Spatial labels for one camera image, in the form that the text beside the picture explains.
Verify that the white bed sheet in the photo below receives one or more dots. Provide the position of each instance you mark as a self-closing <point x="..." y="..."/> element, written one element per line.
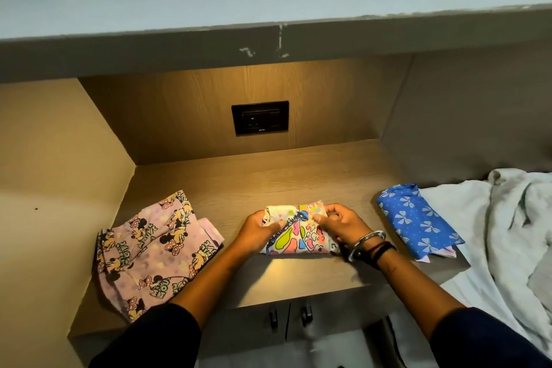
<point x="465" y="251"/>

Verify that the grey crumpled garment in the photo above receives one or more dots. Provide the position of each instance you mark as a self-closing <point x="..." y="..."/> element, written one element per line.
<point x="517" y="225"/>

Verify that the silver bangle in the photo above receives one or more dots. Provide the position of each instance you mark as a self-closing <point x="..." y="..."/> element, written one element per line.
<point x="364" y="240"/>

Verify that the person's left thumb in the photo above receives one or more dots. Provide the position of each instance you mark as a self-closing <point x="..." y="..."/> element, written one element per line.
<point x="276" y="225"/>

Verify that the black wall socket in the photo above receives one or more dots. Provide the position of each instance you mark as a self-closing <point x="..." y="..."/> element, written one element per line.
<point x="260" y="117"/>

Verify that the person's left forearm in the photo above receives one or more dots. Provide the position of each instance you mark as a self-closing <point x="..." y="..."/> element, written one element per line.
<point x="207" y="281"/>

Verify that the person's right forearm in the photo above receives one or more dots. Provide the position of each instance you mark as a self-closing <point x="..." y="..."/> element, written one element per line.
<point x="414" y="290"/>

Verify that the pink cartoon print garment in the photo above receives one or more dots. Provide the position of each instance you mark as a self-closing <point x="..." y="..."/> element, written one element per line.
<point x="151" y="257"/>

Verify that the person's right thumb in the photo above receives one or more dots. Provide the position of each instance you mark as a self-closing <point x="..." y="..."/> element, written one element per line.
<point x="322" y="220"/>

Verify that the person's left hand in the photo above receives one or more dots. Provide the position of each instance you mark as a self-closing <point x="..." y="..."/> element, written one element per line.
<point x="252" y="235"/>

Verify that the blue bow print cloth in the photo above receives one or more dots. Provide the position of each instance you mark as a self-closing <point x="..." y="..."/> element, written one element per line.
<point x="416" y="223"/>

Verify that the colourful patterned cloth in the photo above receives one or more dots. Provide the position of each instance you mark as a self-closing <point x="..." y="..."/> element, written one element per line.
<point x="299" y="232"/>

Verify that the person's right hand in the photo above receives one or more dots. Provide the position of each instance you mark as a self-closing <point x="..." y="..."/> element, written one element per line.
<point x="345" y="225"/>

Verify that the black wrist band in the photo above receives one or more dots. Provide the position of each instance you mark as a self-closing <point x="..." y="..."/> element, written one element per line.
<point x="379" y="252"/>

